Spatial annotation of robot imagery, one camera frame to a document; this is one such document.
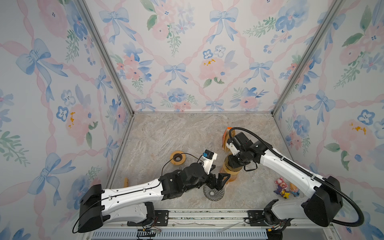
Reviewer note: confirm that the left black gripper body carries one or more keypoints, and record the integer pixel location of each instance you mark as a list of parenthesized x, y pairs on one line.
[(209, 181)]

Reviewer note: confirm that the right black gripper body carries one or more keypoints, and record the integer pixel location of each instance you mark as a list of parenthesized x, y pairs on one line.
[(240, 158)]

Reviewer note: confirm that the clear glass dripper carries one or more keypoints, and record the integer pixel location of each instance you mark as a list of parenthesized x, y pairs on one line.
[(213, 195)]

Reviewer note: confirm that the wooden ring holder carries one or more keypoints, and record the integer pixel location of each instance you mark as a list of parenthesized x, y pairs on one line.
[(178, 158)]

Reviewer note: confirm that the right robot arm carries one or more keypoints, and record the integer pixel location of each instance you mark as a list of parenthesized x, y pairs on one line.
[(323, 197)]

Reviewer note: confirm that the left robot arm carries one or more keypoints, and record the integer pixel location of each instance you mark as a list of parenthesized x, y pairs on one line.
[(135, 204)]

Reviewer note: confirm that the colourful toy figure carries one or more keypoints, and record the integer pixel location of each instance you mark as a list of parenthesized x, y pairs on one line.
[(282, 188)]

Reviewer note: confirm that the ice cream cone toy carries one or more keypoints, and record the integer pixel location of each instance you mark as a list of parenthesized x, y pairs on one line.
[(294, 190)]

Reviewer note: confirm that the pink ice cream toy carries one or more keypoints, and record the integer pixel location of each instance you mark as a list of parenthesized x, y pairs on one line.
[(126, 183)]

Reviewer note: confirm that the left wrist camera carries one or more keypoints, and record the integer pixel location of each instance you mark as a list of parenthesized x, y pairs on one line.
[(208, 159)]

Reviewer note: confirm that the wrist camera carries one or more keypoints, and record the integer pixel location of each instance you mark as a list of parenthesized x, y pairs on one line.
[(208, 159), (239, 143)]

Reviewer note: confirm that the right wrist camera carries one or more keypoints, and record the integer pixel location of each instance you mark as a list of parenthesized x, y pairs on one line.
[(239, 143)]

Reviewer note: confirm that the aluminium front rail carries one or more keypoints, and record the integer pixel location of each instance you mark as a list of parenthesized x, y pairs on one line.
[(211, 224)]

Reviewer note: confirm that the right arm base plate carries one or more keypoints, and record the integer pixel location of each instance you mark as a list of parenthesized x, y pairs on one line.
[(255, 216)]

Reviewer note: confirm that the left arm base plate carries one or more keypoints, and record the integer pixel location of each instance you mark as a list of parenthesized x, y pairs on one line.
[(156, 218)]

